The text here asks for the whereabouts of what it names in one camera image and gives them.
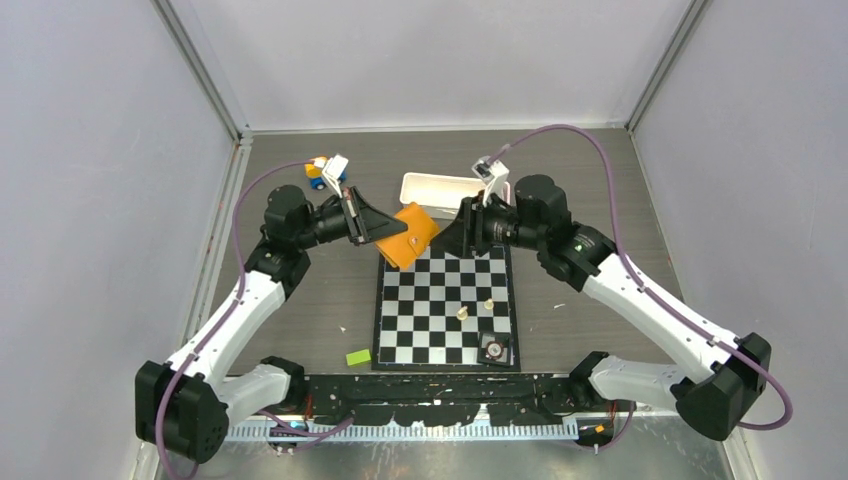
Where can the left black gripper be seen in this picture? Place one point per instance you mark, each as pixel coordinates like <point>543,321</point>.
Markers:
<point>368,223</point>

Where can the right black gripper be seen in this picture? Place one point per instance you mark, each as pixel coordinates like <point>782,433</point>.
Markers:
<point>468,230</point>

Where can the white rectangular plastic tray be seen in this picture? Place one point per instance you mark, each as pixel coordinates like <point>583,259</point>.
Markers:
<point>439,195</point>

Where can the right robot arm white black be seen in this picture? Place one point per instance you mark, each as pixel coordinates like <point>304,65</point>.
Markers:
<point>715,377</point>

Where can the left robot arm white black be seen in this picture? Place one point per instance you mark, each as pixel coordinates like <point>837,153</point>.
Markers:
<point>186,404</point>

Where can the black white chessboard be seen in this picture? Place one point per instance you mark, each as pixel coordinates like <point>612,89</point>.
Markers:
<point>415,326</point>

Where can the blue yellow toy car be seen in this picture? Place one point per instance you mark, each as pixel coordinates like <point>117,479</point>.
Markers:
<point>313,172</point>

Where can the small black framed round object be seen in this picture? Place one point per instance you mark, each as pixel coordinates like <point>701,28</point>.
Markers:
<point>495,349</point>

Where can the green rectangular block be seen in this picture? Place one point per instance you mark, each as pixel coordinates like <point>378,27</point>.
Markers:
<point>359,357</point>

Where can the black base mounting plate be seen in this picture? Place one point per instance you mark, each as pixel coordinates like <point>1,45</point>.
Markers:
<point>441,400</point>

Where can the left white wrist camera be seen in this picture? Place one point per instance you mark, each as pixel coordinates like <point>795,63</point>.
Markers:
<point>332,172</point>

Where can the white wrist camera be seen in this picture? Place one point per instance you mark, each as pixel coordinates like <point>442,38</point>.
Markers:
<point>332,172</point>
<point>494,175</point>

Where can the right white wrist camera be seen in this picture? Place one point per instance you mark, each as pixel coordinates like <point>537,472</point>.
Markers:
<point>494,175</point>

